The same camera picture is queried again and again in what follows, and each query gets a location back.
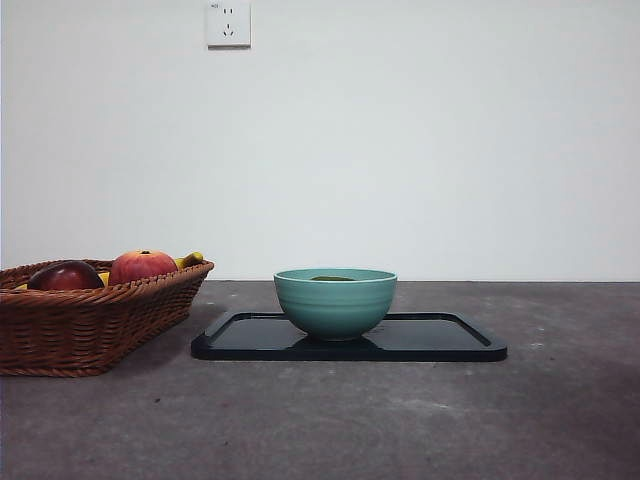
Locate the green avocado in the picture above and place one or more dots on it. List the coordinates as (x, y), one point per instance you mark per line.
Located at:
(331, 278)

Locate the teal ribbed bowl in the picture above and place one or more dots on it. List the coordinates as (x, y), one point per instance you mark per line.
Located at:
(335, 310)

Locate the yellow banana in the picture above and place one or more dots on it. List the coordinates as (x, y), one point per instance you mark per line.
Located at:
(190, 260)

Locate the black rectangular tray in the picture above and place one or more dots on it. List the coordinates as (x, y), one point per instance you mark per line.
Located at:
(425, 345)

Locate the red yellow peach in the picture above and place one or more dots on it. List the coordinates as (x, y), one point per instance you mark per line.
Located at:
(142, 266)

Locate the yellow fruit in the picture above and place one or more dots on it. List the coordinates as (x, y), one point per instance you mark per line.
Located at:
(104, 278)

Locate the dark red apple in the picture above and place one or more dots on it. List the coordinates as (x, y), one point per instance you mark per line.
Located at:
(65, 276)

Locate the brown wicker basket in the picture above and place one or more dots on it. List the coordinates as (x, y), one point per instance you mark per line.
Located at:
(75, 330)

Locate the white wall socket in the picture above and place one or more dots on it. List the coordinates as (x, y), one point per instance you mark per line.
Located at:
(229, 25)

